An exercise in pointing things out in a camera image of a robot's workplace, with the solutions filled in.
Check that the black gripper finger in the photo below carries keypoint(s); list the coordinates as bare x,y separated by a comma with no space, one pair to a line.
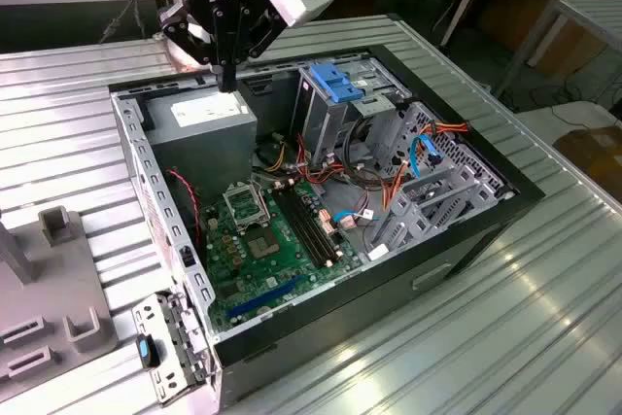
260,33
182,26

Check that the silver metal disk bay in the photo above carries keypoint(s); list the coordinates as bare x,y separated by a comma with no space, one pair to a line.
410,213

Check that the blue plastic drive latch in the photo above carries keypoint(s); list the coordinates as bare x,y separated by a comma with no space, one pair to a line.
335,84

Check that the silver optical drive cage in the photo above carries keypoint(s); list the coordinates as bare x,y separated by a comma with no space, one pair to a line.
316,128

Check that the grey power supply unit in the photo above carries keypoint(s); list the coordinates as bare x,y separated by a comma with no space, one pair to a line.
204,152

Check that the black RAM slot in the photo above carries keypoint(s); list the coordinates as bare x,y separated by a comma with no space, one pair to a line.
299,228
313,223

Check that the CPU socket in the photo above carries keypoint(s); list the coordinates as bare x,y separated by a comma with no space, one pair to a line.
260,247

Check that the green motherboard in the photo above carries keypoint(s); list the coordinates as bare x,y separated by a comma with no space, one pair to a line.
286,250

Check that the blue expansion slot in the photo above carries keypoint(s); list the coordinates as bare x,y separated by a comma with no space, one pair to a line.
265,296

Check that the grey parts rack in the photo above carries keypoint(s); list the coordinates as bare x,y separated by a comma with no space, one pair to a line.
53,279

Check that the silver slot retainer plate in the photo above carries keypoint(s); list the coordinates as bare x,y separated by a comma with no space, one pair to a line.
146,313

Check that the black open PC case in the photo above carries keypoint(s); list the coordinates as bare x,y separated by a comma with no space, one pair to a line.
340,318

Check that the black blue latch clip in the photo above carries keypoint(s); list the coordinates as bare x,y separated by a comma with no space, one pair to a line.
144,351

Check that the white low table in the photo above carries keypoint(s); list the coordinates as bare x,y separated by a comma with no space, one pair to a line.
597,114

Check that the brown cardboard box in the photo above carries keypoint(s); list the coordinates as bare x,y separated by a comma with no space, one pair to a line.
593,157

